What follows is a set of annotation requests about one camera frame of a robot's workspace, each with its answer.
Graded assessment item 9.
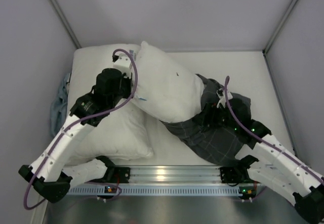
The dark grey checked pillowcase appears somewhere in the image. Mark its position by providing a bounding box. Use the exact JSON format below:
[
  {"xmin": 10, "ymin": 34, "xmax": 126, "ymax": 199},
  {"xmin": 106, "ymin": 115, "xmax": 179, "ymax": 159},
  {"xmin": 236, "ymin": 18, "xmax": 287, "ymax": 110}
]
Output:
[{"xmin": 162, "ymin": 74, "xmax": 251, "ymax": 167}]

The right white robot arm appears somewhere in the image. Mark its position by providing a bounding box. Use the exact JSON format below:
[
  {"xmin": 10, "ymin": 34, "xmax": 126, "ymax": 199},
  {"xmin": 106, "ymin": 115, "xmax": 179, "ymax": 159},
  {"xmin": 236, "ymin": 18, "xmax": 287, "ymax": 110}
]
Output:
[{"xmin": 201, "ymin": 99, "xmax": 323, "ymax": 223}]

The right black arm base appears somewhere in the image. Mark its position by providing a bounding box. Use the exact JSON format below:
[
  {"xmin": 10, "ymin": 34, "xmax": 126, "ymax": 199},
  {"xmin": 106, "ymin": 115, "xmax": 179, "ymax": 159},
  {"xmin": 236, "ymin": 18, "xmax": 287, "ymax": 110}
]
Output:
[{"xmin": 220, "ymin": 166, "xmax": 254, "ymax": 185}]

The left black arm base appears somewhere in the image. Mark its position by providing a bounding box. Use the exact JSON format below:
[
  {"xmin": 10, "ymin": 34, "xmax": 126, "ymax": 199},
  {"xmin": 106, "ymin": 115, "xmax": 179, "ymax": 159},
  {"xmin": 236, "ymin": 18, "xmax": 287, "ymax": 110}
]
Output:
[{"xmin": 101, "ymin": 167, "xmax": 131, "ymax": 184}]

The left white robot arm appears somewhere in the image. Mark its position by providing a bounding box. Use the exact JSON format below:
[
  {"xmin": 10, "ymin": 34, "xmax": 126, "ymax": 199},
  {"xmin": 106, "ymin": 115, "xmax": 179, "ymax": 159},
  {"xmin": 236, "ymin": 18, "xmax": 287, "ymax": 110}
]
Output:
[{"xmin": 19, "ymin": 68, "xmax": 136, "ymax": 210}]

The white bare pillow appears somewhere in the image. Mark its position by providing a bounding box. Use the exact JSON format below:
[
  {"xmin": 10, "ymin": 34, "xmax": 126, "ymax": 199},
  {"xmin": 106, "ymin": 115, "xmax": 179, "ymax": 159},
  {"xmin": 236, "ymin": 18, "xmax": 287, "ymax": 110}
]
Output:
[{"xmin": 67, "ymin": 44, "xmax": 153, "ymax": 165}]

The light blue crumpled cloth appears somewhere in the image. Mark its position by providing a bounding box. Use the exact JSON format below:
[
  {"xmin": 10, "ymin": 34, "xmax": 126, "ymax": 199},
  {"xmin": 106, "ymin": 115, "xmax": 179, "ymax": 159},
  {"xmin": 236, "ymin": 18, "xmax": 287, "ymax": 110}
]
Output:
[{"xmin": 50, "ymin": 72, "xmax": 71, "ymax": 138}]

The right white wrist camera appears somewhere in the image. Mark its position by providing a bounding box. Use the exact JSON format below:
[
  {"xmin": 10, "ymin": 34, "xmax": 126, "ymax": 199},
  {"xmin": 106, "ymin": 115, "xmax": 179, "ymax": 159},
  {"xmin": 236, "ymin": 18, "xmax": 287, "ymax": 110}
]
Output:
[{"xmin": 216, "ymin": 88, "xmax": 233, "ymax": 108}]

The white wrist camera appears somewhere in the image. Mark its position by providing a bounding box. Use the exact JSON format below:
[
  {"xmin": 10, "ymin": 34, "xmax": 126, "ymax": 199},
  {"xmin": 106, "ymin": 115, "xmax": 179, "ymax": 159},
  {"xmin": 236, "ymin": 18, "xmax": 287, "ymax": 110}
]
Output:
[
  {"xmin": 216, "ymin": 88, "xmax": 233, "ymax": 108},
  {"xmin": 112, "ymin": 54, "xmax": 133, "ymax": 78}
]

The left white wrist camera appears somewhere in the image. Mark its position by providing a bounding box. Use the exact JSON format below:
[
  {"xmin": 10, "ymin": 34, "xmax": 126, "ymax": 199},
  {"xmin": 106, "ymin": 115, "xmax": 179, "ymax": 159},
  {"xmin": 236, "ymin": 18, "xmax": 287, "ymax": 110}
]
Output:
[{"xmin": 112, "ymin": 54, "xmax": 133, "ymax": 78}]

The aluminium rail beam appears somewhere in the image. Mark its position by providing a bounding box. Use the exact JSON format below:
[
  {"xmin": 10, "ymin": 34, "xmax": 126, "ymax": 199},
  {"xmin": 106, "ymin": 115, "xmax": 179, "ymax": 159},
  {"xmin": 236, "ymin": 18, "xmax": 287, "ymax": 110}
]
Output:
[{"xmin": 101, "ymin": 165, "xmax": 317, "ymax": 184}]

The left aluminium frame post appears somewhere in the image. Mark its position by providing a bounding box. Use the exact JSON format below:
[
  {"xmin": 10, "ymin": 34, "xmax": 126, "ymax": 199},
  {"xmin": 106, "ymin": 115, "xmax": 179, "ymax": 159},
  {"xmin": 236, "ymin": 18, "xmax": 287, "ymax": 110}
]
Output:
[{"xmin": 48, "ymin": 0, "xmax": 82, "ymax": 49}]

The aluminium frame post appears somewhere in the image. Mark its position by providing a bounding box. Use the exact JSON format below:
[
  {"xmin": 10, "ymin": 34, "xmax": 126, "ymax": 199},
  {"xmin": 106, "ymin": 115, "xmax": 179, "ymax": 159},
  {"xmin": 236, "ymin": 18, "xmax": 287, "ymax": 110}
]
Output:
[
  {"xmin": 48, "ymin": 0, "xmax": 82, "ymax": 49},
  {"xmin": 262, "ymin": 0, "xmax": 300, "ymax": 57}
]

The grey slotted cable duct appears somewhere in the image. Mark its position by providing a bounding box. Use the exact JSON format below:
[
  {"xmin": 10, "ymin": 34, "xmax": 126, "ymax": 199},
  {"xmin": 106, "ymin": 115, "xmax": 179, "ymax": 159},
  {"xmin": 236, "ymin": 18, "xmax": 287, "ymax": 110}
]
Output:
[{"xmin": 68, "ymin": 185, "xmax": 259, "ymax": 196}]

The right aluminium frame post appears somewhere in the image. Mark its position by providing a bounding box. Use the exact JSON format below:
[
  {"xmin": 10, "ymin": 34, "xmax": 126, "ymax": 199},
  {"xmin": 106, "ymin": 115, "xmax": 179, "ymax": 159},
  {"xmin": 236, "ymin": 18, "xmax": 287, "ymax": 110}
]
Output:
[{"xmin": 262, "ymin": 0, "xmax": 300, "ymax": 57}]

